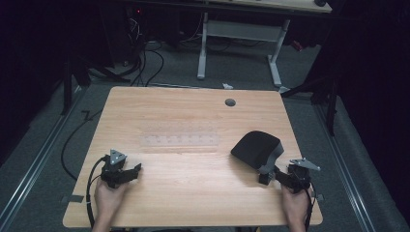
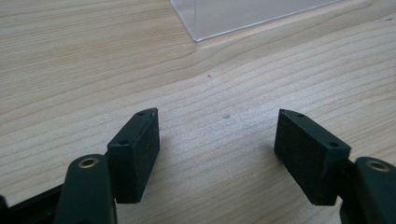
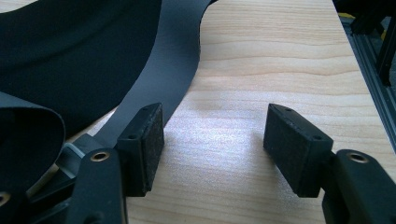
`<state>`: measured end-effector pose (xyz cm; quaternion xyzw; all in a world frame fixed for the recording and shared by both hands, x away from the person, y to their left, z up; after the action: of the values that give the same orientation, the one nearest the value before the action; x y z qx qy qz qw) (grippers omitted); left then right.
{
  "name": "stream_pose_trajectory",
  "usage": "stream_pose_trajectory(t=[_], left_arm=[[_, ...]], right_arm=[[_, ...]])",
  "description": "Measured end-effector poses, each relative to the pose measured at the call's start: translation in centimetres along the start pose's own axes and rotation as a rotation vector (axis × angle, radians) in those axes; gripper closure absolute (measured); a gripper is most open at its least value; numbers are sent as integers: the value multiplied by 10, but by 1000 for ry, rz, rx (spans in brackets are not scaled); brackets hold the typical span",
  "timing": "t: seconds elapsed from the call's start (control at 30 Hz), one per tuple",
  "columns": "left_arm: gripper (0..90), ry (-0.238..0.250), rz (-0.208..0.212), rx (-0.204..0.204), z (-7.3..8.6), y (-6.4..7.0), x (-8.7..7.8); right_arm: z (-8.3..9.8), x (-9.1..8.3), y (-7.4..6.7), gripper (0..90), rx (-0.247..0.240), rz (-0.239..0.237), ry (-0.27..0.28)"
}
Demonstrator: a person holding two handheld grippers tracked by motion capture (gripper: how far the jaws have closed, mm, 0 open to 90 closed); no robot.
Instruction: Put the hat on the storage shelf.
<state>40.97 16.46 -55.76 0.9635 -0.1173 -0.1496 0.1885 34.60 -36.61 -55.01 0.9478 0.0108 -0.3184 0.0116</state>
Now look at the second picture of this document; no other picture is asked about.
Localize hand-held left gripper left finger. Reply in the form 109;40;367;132
106;107;161;204

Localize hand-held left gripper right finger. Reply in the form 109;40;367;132
274;108;352;206

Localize clear plastic box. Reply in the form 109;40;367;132
169;0;344;43

